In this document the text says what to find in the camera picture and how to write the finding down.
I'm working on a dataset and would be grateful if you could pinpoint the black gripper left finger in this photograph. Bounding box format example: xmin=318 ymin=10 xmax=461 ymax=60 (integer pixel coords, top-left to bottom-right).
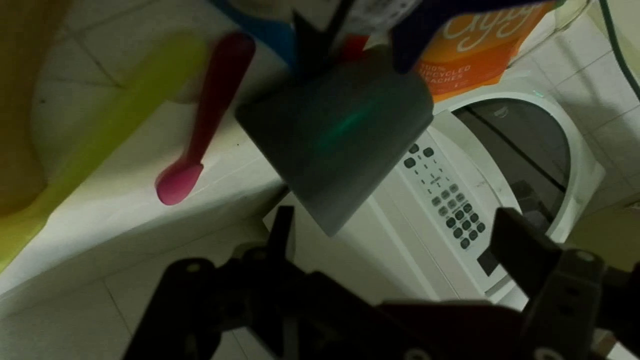
xmin=122 ymin=258 xmax=224 ymax=360

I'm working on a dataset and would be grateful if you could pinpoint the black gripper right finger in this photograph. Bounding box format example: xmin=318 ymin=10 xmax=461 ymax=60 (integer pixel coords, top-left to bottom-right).
xmin=489 ymin=209 xmax=605 ymax=360

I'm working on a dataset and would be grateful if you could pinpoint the magenta plastic spoon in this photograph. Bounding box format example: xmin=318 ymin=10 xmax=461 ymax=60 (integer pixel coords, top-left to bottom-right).
xmin=156 ymin=32 xmax=256 ymax=207

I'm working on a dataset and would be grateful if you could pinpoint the white microwave oven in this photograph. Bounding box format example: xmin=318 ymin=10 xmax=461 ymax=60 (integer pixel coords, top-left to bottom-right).
xmin=292 ymin=84 xmax=604 ymax=311

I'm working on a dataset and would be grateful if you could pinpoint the yellow-green plastic spoon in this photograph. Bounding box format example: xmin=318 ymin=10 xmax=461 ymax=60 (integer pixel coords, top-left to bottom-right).
xmin=0 ymin=32 xmax=208 ymax=268

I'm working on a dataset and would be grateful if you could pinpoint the orange snack pouch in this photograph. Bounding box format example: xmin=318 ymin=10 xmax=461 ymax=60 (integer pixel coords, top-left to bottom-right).
xmin=418 ymin=0 xmax=558 ymax=102

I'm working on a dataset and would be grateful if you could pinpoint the blue plastic spoon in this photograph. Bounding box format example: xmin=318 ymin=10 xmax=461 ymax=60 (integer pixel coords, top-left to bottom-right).
xmin=209 ymin=0 xmax=297 ymax=70

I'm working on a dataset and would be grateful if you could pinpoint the orange plastic spoon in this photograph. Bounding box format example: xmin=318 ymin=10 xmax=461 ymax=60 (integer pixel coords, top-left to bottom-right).
xmin=337 ymin=36 xmax=367 ymax=63

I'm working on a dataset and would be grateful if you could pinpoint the dark glass jar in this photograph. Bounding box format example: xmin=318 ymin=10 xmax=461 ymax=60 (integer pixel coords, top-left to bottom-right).
xmin=292 ymin=0 xmax=422 ymax=75

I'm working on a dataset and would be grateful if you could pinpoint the black power cable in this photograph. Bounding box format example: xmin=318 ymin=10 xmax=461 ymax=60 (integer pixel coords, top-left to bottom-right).
xmin=596 ymin=0 xmax=640 ymax=102

